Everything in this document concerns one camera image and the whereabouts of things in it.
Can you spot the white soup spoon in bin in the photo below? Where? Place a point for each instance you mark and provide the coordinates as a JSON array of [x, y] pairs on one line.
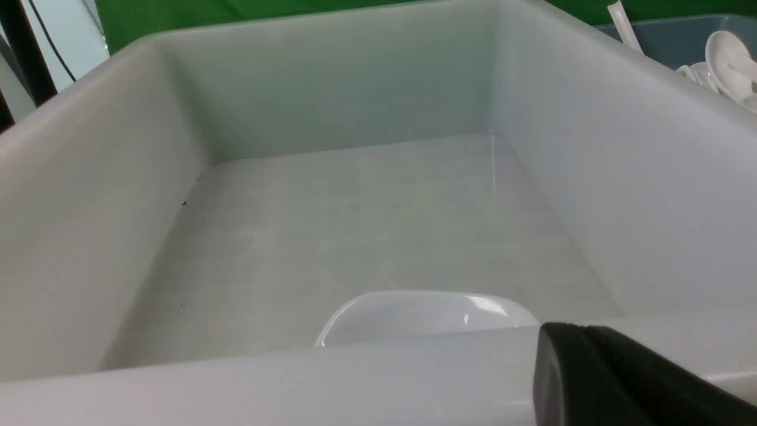
[[732, 67]]

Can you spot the small white bowl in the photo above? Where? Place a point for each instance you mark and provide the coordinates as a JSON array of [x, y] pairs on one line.
[[404, 313]]

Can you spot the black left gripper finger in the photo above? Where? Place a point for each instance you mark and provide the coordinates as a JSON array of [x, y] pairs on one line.
[[595, 375]]

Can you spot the teal plastic spoon bin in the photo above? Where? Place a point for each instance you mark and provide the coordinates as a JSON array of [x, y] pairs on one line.
[[679, 41]]

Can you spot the white spoon standing upright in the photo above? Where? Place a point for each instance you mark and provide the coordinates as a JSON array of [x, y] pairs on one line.
[[623, 26]]

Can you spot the green backdrop cloth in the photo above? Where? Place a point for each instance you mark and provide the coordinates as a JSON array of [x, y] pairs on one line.
[[125, 21]]

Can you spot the large white plastic bin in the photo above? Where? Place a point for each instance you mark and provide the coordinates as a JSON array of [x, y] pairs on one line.
[[180, 223]]

